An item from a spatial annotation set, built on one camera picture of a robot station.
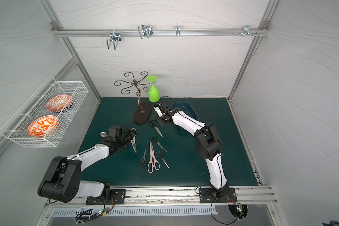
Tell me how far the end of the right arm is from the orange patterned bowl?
0.45 metres

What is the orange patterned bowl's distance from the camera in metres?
0.70

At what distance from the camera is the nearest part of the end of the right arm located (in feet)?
2.30
